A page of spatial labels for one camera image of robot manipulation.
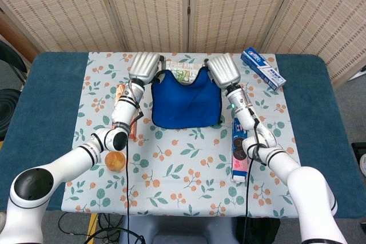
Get orange jelly cup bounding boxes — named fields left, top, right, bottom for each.
left=104, top=151, right=127, bottom=173

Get silver green snack packet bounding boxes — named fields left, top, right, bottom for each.
left=165, top=60, right=200, bottom=83

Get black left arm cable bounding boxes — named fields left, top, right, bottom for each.
left=124, top=106, right=145, bottom=244

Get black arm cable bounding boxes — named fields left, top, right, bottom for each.
left=242, top=106, right=262, bottom=244
left=124, top=106, right=145, bottom=244

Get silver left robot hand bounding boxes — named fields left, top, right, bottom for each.
left=128, top=51, right=166, bottom=86

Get floral fruit print tablecloth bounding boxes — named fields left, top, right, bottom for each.
left=61, top=51, right=301, bottom=218

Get black chair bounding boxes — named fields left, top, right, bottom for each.
left=0, top=40, right=29, bottom=85

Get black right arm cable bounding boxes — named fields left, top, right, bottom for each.
left=242, top=106, right=262, bottom=244

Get black ribbed round object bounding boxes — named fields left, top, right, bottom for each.
left=0, top=89, right=22, bottom=142

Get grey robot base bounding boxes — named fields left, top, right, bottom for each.
left=118, top=215, right=238, bottom=244

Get bamboo folding screen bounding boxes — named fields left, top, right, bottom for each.
left=0, top=0, right=366, bottom=89

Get blue pink cookie box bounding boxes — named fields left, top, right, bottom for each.
left=230, top=117, right=250, bottom=183

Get orange biscuit box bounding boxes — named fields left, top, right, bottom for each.
left=113, top=82, right=141, bottom=139

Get dark grey cloth mat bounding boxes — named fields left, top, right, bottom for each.
left=150, top=66, right=224, bottom=130

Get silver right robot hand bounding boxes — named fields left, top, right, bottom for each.
left=202, top=53, right=241, bottom=90

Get teal table cover cloth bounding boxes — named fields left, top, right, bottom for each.
left=0, top=51, right=366, bottom=219

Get black floor cables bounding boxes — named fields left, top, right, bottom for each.
left=57, top=212, right=147, bottom=244

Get blue white toothpaste box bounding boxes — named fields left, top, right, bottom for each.
left=240, top=46, right=287, bottom=90

